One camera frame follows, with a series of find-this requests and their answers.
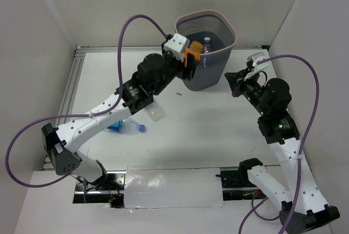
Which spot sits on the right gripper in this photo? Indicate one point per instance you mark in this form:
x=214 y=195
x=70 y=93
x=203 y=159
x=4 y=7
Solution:
x=236 y=82

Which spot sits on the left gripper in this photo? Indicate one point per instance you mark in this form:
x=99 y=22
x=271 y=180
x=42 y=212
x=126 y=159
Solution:
x=181 y=64

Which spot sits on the blue label water bottle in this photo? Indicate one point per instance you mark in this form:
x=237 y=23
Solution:
x=207 y=48

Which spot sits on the orange juice bottle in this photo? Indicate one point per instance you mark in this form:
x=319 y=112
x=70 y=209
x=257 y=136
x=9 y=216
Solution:
x=196 y=48

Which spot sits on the green white label bottle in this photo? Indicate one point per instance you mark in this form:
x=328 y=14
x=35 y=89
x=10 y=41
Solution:
x=154 y=111

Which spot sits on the crushed blue cap bottle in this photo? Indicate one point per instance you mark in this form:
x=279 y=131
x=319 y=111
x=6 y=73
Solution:
x=126 y=127

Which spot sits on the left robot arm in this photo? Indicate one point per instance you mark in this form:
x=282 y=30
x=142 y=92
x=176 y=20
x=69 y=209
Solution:
x=62 y=143

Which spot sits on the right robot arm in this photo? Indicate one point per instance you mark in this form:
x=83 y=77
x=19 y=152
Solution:
x=301 y=205

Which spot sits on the grey mesh waste bin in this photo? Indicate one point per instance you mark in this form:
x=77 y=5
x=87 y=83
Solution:
x=208 y=23

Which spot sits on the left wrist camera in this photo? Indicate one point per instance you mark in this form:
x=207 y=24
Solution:
x=177 y=46

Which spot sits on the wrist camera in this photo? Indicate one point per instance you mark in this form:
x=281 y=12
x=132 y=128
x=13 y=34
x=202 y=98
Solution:
x=254 y=65
x=177 y=46

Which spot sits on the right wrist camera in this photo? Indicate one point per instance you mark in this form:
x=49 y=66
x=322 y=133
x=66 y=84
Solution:
x=254 y=65

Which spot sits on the aluminium frame rail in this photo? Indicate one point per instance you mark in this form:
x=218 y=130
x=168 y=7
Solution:
x=207 y=128

